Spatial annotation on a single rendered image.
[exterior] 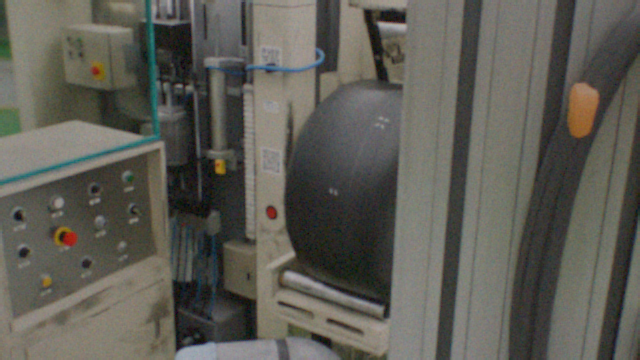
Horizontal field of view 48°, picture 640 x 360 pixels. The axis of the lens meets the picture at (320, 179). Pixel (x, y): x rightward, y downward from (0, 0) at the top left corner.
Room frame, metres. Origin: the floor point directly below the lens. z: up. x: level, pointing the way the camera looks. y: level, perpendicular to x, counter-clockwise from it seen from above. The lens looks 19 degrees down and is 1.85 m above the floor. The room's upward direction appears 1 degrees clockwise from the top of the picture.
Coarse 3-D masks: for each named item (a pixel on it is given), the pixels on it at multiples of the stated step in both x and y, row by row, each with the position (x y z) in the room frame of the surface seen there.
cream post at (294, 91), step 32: (256, 0) 1.99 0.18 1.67; (288, 0) 1.93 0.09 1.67; (256, 32) 1.99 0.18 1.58; (288, 32) 1.93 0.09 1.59; (256, 64) 1.99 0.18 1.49; (288, 64) 1.93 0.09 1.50; (256, 96) 1.99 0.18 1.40; (288, 96) 1.93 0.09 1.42; (256, 128) 1.99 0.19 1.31; (288, 128) 1.93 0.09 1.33; (256, 160) 1.99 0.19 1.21; (288, 160) 1.93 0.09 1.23; (256, 192) 2.00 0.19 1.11; (256, 224) 2.00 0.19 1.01; (256, 256) 2.00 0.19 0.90; (256, 288) 2.00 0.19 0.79
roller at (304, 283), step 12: (288, 276) 1.84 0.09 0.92; (300, 276) 1.83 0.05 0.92; (300, 288) 1.81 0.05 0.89; (312, 288) 1.79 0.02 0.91; (324, 288) 1.77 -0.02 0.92; (336, 288) 1.76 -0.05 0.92; (336, 300) 1.74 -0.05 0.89; (348, 300) 1.72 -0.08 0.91; (360, 300) 1.71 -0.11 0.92; (372, 300) 1.70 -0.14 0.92; (372, 312) 1.68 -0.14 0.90; (384, 312) 1.66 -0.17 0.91
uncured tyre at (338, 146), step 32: (352, 96) 1.79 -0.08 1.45; (384, 96) 1.77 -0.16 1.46; (320, 128) 1.72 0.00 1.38; (352, 128) 1.69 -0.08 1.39; (320, 160) 1.67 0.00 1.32; (352, 160) 1.62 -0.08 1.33; (384, 160) 1.61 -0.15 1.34; (288, 192) 1.69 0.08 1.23; (320, 192) 1.63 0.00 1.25; (352, 192) 1.59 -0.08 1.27; (384, 192) 1.58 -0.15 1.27; (288, 224) 1.69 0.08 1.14; (320, 224) 1.62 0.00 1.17; (352, 224) 1.57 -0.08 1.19; (384, 224) 1.58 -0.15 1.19; (320, 256) 1.64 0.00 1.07; (352, 256) 1.58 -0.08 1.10; (384, 256) 1.59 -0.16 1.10; (352, 288) 1.67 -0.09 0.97; (384, 288) 1.63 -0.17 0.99
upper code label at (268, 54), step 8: (264, 48) 1.97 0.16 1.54; (272, 48) 1.96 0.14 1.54; (280, 48) 1.95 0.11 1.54; (264, 56) 1.97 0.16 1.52; (272, 56) 1.96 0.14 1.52; (280, 56) 1.94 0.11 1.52; (264, 64) 1.98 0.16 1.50; (280, 64) 1.94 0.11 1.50; (264, 72) 1.98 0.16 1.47; (280, 72) 1.94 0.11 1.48
